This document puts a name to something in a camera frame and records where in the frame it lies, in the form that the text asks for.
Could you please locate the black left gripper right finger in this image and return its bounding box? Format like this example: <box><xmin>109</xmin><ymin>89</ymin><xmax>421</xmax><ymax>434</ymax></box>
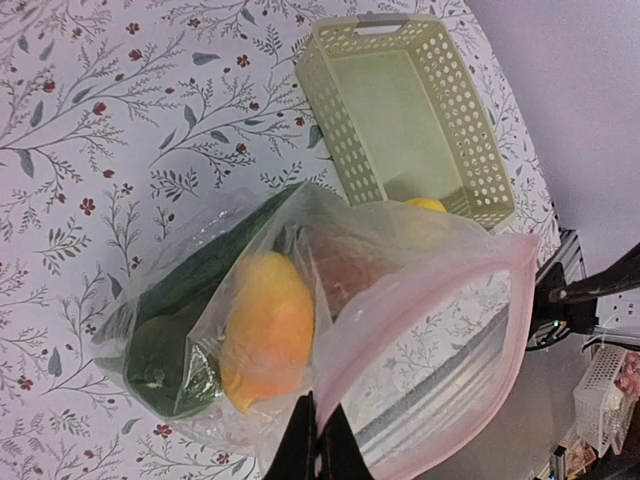
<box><xmin>322</xmin><ymin>405</ymin><xmax>374</xmax><ymax>480</ymax></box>

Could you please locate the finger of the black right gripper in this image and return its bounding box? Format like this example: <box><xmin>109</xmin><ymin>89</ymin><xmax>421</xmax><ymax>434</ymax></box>
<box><xmin>549</xmin><ymin>244</ymin><xmax>640</xmax><ymax>304</ymax></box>

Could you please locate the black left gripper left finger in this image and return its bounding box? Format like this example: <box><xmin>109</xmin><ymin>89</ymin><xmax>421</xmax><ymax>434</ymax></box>
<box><xmin>263</xmin><ymin>392</ymin><xmax>318</xmax><ymax>480</ymax></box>

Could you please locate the orange yellow toy mango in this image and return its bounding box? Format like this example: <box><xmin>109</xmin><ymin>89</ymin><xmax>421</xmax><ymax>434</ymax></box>
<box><xmin>219</xmin><ymin>251</ymin><xmax>314</xmax><ymax>413</ymax></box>

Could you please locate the green yellow toy avocado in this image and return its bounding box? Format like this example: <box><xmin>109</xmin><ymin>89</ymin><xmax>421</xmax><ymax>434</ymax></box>
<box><xmin>125</xmin><ymin>303</ymin><xmax>222</xmax><ymax>419</ymax></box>

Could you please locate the clear pink zip top bag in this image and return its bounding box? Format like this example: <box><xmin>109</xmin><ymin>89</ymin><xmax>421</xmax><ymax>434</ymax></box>
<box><xmin>92</xmin><ymin>183</ymin><xmax>540</xmax><ymax>479</ymax></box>

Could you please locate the brown toy potato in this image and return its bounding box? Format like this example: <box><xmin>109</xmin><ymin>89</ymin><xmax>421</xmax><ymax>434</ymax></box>
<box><xmin>311</xmin><ymin>236</ymin><xmax>396</xmax><ymax>321</ymax></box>

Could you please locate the green toy cucumber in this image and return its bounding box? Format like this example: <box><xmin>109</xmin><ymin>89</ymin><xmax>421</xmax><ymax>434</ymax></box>
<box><xmin>137</xmin><ymin>184</ymin><xmax>300</xmax><ymax>324</ymax></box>

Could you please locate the yellow toy lemon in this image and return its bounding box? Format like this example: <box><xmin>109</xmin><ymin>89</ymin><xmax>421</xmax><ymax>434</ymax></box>
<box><xmin>406</xmin><ymin>197</ymin><xmax>447</xmax><ymax>213</ymax></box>

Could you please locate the beige perforated plastic basket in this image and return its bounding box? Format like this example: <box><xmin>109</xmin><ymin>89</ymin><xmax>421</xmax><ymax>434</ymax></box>
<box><xmin>295</xmin><ymin>14</ymin><xmax>516</xmax><ymax>230</ymax></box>

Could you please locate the floral patterned table mat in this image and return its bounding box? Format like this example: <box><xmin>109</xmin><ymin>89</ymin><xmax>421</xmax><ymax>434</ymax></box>
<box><xmin>1</xmin><ymin>1</ymin><xmax>560</xmax><ymax>479</ymax></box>

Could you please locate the front aluminium rail frame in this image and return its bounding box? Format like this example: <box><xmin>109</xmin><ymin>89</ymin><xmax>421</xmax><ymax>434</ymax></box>
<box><xmin>349</xmin><ymin>229</ymin><xmax>586</xmax><ymax>466</ymax></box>

